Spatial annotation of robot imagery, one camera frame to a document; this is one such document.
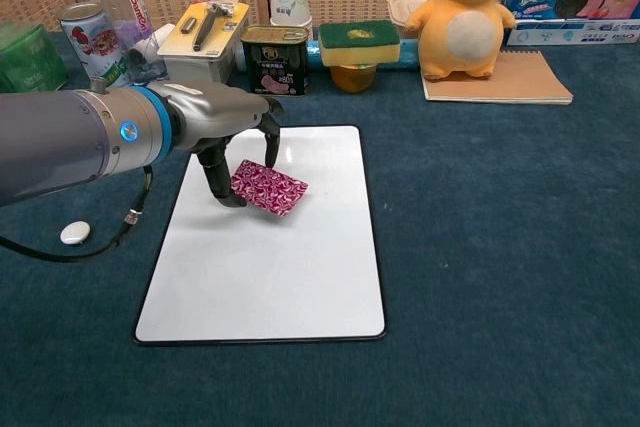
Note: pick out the green yellow sponge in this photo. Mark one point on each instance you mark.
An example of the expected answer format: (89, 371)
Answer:
(360, 44)

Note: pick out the beige lidded food container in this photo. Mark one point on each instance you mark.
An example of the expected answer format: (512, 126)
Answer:
(402, 12)

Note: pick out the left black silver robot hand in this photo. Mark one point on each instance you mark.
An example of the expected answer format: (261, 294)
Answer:
(215, 107)

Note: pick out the clear plastic water bottle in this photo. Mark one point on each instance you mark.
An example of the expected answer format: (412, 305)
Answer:
(127, 12)

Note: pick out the brown spiral notebook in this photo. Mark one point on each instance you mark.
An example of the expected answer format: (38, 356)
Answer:
(525, 79)

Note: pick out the dark blue table cloth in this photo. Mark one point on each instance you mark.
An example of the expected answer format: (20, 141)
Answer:
(500, 247)

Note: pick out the yellow box with tool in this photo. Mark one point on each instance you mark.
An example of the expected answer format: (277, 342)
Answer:
(200, 69)

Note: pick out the white blue toothpaste box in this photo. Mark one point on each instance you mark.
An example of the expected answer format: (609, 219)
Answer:
(575, 33)

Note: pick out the yellow plush toy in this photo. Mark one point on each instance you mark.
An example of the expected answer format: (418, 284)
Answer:
(465, 22)

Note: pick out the yellow razor blister pack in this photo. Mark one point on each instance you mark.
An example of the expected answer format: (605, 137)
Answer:
(220, 39)

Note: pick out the yellow jelly cup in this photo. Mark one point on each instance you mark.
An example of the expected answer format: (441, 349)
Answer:
(354, 79)

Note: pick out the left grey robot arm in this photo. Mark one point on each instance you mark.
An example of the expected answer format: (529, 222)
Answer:
(60, 142)

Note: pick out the white rectangular board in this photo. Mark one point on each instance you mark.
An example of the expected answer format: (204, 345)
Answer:
(270, 272)

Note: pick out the black luncheon meat can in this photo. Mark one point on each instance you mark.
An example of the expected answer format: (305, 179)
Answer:
(275, 67)

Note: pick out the white cylinder roll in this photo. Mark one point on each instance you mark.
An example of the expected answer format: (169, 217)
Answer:
(142, 53)

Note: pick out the silver red drink can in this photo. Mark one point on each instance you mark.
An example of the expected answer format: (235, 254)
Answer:
(92, 47)

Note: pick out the pink patterned square card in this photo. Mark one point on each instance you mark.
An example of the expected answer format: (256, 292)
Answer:
(272, 189)

